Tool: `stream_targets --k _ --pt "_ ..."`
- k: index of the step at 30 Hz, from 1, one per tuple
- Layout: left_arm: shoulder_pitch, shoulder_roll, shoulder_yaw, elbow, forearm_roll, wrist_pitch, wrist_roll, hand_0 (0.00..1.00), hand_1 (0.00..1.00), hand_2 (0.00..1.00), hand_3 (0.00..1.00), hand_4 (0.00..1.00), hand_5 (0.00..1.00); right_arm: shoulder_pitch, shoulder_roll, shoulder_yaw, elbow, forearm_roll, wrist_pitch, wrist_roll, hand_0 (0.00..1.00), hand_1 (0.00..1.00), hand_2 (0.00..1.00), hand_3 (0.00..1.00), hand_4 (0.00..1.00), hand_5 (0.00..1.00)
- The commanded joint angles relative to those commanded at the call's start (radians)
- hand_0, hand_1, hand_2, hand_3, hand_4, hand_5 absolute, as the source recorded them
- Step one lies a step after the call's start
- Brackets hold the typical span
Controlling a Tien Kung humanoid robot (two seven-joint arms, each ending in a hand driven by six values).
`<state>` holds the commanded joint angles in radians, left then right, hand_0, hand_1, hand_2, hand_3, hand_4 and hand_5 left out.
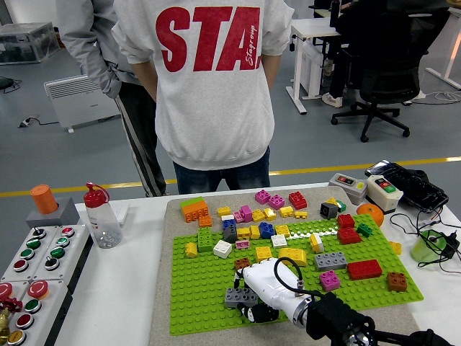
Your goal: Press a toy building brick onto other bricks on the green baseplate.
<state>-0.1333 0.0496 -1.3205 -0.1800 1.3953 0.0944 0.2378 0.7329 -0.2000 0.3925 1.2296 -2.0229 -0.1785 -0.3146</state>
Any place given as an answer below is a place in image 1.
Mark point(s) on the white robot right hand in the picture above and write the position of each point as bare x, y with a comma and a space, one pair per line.
273, 288

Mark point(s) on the grey two-by-four brick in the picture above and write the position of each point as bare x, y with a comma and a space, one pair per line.
239, 296
330, 261

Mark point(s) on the green studded baseplate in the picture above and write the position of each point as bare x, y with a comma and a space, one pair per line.
201, 288

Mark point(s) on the orange cylinder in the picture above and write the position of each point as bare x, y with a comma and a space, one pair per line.
43, 200

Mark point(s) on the person's left forearm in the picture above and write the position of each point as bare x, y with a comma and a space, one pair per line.
271, 74

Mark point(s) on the person's right forearm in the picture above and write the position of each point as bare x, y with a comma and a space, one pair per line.
146, 81

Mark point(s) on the yellow square brick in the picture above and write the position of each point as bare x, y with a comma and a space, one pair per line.
263, 253

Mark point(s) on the yellow curved brick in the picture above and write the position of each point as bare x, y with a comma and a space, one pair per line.
293, 254

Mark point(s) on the brown square brick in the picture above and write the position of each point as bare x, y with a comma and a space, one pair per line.
397, 282
242, 263

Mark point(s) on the white square brick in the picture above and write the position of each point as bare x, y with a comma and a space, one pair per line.
222, 249
278, 241

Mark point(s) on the flat pink brick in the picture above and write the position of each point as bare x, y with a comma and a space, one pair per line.
242, 244

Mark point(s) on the magenta square brick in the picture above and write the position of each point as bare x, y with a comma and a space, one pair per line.
262, 197
329, 281
276, 202

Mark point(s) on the blue square brick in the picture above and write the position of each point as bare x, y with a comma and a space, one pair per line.
267, 230

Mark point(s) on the small yellow brick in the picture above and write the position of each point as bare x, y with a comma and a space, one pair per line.
243, 233
332, 201
282, 230
255, 232
269, 214
258, 215
191, 250
223, 212
395, 247
286, 212

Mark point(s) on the yellow and white brick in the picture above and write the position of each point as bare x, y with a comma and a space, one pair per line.
316, 243

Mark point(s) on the dark grey sloped brick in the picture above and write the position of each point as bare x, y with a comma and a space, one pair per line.
229, 235

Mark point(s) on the flat yellow brick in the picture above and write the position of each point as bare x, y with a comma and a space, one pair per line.
300, 215

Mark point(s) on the small blue brick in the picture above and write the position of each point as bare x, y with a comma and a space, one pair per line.
228, 223

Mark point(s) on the tall magenta brick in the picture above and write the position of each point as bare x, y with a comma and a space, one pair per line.
247, 213

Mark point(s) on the light pink brick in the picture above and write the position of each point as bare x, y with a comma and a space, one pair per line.
237, 217

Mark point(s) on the tall lime green brick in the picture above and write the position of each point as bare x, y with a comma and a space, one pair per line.
204, 240

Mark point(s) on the flat white brick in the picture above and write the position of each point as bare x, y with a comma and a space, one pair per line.
227, 217

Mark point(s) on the red square brick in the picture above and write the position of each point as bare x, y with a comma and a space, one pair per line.
297, 200
345, 221

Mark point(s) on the wide red brick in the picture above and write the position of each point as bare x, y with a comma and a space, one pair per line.
348, 236

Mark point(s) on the red two-by-four brick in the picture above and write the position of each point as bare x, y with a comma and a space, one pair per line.
363, 270

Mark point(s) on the black cube brick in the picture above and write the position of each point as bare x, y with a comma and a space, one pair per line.
328, 210

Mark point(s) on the small orange brick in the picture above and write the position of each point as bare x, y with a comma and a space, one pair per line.
205, 221

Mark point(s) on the small green brick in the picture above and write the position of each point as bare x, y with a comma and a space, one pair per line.
341, 206

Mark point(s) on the dark green brick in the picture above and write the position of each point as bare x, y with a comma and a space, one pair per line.
364, 230

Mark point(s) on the orange brick with lime top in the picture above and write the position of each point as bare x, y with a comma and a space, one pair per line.
194, 212

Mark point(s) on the orange fruit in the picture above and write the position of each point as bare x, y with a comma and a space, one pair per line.
370, 215

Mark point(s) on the green translucent cup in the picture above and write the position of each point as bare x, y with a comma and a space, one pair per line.
421, 250

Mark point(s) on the black electronic device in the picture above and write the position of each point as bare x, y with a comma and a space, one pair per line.
410, 184

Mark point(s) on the clear bottle with red cap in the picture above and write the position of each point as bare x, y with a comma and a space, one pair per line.
102, 223

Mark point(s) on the person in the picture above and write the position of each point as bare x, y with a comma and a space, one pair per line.
340, 72
90, 36
216, 108

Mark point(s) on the grey block with round hole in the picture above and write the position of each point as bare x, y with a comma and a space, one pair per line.
68, 214

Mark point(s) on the grey four-button control box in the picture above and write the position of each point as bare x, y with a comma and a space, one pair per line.
33, 243
57, 252

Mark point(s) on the white cabinet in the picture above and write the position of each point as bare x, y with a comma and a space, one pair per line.
310, 68

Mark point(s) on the black office chair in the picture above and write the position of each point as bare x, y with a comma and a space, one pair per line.
389, 79

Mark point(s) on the grey emergency-stop control box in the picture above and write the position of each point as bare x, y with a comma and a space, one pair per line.
32, 305
4, 289

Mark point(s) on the white desk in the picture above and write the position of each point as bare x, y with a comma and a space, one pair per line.
454, 47
313, 29

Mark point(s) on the white panel heater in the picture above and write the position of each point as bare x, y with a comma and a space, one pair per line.
72, 101

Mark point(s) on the black bottle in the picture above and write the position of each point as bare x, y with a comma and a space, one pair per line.
335, 14

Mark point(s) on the grey floor socket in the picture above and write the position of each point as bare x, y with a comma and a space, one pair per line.
26, 122

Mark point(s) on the clear storage box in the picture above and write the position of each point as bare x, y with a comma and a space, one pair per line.
25, 43

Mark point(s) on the grey switch box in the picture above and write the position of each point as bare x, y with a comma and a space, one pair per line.
347, 187

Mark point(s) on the beige switch box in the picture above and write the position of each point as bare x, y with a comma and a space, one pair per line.
383, 196

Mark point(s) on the white wall switch plate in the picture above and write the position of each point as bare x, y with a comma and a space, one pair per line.
122, 212

